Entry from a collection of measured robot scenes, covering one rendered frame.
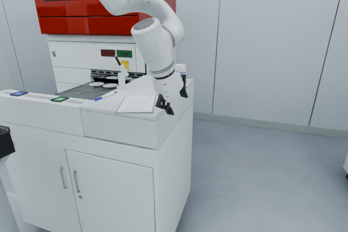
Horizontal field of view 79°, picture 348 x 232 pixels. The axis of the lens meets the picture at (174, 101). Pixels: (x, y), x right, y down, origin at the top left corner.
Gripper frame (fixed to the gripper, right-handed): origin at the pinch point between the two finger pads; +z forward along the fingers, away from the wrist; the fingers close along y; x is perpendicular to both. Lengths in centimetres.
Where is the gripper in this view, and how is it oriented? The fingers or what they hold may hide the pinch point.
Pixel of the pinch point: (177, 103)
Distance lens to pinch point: 77.6
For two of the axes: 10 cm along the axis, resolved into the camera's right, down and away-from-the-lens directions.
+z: 2.9, 6.9, 6.6
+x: 7.7, 2.4, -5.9
